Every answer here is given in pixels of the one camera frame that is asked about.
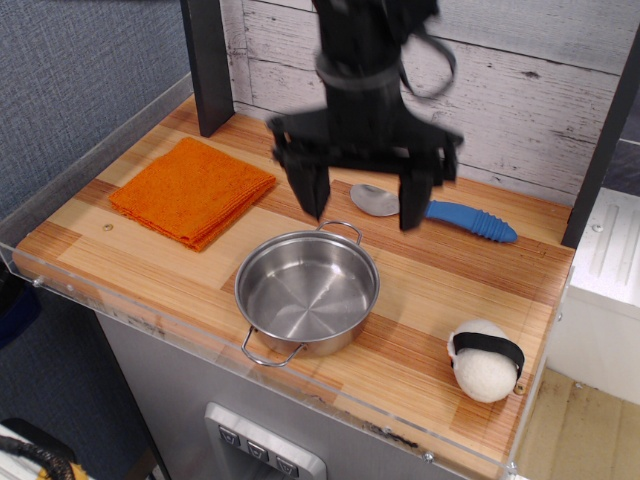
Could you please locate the silver dispenser button panel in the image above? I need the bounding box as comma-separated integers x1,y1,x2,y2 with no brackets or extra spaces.
204,402,327,479

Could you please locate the dark vertical post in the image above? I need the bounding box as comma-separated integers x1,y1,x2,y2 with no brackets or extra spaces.
180,0,235,137
561,31,639,248

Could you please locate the dark vertical post right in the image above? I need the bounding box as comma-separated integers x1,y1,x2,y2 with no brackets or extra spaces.
561,31,639,248

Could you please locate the white plush sushi toy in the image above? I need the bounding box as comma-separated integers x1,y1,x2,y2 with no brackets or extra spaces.
447,319,526,403

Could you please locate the white ribbed box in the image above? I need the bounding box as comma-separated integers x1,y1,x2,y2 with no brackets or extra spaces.
547,188,639,404

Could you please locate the yellow object bottom left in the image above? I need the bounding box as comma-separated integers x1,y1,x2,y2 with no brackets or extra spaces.
37,459,90,480

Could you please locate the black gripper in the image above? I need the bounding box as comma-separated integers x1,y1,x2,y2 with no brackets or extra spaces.
267,85,463,231

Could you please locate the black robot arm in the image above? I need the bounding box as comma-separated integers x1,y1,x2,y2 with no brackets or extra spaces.
267,1,463,231

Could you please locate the grey toy fridge cabinet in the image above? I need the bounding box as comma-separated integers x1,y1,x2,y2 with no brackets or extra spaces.
99,311,520,479

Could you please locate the blue handled metal spoon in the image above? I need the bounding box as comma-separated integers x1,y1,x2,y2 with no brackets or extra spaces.
350,184,518,243

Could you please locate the black braided cable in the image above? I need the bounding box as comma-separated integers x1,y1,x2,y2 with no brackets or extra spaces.
0,434,76,476

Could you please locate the orange folded cloth napkin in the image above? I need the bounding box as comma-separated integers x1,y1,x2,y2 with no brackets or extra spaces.
109,138,276,252

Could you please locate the dark vertical post left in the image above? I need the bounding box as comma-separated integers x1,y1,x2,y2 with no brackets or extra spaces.
180,0,235,137

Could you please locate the stainless steel pot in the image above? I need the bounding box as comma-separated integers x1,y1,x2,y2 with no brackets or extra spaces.
234,221,380,368

